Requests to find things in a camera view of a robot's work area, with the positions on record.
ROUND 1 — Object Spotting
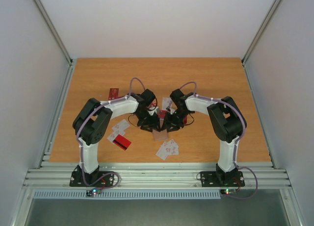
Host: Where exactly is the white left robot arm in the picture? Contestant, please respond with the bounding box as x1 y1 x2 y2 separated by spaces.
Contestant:
73 90 160 186

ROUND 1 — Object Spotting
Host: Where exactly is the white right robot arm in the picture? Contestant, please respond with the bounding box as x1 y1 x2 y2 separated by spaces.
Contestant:
161 89 247 185

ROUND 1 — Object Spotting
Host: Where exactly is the white blossom card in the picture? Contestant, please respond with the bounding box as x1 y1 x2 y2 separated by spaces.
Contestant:
161 98 172 110

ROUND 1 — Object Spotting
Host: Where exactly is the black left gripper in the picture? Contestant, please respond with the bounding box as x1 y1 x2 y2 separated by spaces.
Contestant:
136 110 162 132

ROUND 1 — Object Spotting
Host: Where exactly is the white card under arm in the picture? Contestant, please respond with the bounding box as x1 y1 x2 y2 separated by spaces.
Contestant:
107 119 130 142

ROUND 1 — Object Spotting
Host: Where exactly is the red VIP card right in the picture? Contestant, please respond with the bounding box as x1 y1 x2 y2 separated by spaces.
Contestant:
157 110 168 119

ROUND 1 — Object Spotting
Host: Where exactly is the red VIP card left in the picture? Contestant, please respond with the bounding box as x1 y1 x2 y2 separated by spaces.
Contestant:
108 88 119 100

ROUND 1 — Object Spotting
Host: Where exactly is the pink leather card holder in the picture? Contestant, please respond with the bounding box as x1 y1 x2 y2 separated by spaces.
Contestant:
153 130 169 141

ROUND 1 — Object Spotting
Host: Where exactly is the white card pile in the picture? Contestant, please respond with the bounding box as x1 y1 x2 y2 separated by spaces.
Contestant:
156 139 179 160

